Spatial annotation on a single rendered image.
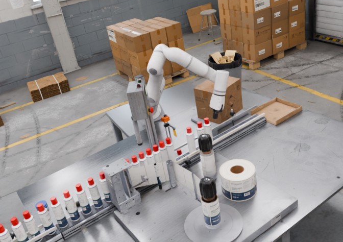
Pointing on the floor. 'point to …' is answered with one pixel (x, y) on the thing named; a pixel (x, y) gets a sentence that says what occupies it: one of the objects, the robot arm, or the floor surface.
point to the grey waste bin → (236, 72)
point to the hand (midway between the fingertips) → (215, 115)
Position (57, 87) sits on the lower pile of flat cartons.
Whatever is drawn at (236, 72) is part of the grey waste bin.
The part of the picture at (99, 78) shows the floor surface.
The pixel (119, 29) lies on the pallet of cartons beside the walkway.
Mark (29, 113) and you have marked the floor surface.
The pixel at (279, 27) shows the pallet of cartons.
